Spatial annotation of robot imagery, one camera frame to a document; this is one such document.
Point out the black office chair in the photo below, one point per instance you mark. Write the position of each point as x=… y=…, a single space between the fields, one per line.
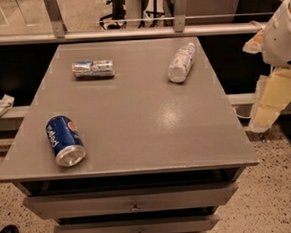
x=115 y=20

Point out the silver crushed can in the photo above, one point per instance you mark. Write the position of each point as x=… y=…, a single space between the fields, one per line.
x=93 y=68

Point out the clear plastic water bottle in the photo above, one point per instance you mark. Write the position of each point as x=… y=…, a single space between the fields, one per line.
x=181 y=64

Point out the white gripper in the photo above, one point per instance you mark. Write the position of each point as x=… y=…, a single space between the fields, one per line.
x=281 y=42

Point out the grey upper drawer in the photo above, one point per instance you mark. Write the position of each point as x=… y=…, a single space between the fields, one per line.
x=130 y=201

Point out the blue pepsi can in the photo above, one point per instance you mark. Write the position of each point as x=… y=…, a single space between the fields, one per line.
x=65 y=141

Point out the grey drawer cabinet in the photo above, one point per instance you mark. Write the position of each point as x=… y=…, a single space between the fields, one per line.
x=139 y=130

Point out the grey lower drawer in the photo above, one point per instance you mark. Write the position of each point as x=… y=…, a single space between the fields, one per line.
x=165 y=225

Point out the white wrapped packet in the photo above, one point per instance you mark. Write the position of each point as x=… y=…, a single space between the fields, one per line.
x=6 y=103

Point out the grey drawer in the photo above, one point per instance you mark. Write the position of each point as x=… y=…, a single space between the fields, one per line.
x=165 y=225
x=130 y=201

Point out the metal railing frame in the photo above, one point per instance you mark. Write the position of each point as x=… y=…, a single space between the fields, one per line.
x=57 y=21

